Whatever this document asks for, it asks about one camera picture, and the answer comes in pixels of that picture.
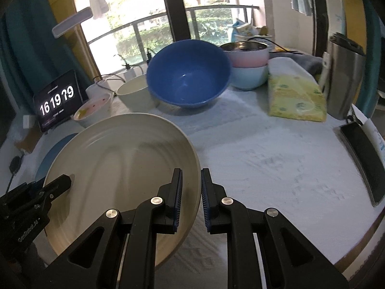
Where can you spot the white textured table cloth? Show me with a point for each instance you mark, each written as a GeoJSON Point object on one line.
{"type": "Point", "coordinates": [301, 168]}

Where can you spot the light blue bowl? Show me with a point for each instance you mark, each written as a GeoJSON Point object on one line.
{"type": "Point", "coordinates": [249, 78]}

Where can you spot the grey folded cloth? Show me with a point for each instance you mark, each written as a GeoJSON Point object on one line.
{"type": "Point", "coordinates": [312, 64]}

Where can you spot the tablet clock display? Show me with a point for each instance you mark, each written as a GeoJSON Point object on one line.
{"type": "Point", "coordinates": [58, 101]}

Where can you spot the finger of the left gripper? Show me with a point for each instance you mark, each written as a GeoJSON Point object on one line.
{"type": "Point", "coordinates": [52, 189]}

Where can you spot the white basket with items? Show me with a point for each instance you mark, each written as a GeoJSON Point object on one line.
{"type": "Point", "coordinates": [244, 31]}

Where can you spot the yellow tissue pack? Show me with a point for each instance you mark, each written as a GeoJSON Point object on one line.
{"type": "Point", "coordinates": [293, 93]}

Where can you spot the white toothbrush holder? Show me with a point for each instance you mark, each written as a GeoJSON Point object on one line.
{"type": "Point", "coordinates": [98, 88]}

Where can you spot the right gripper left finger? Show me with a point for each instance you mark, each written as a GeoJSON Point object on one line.
{"type": "Point", "coordinates": [118, 249]}

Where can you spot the teal curtain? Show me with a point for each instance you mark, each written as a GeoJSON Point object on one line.
{"type": "Point", "coordinates": [31, 56]}

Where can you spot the stainless steel tumbler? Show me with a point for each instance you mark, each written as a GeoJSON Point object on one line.
{"type": "Point", "coordinates": [342, 71]}

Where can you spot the cardboard box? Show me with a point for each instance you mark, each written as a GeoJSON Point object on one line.
{"type": "Point", "coordinates": [28, 143]}

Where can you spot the light blue plate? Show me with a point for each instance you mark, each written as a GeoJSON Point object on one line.
{"type": "Point", "coordinates": [51, 156]}

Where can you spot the pink steel-lined bowl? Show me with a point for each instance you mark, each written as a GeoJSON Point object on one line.
{"type": "Point", "coordinates": [247, 54]}

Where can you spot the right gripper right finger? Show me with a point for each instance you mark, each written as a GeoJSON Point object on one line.
{"type": "Point", "coordinates": [264, 248]}

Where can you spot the cream ceramic plate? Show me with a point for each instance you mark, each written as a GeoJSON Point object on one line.
{"type": "Point", "coordinates": [118, 163]}

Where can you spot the large blue bowl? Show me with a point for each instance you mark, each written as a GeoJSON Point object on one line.
{"type": "Point", "coordinates": [189, 73]}

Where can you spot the cream white bowl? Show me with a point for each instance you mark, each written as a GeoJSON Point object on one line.
{"type": "Point", "coordinates": [136, 96]}

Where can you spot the black smartphone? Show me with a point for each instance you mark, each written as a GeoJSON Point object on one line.
{"type": "Point", "coordinates": [366, 158]}

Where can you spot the pink strawberry bowl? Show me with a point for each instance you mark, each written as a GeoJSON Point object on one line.
{"type": "Point", "coordinates": [94, 110]}

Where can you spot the white desk lamp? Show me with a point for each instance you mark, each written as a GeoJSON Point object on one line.
{"type": "Point", "coordinates": [61, 28]}

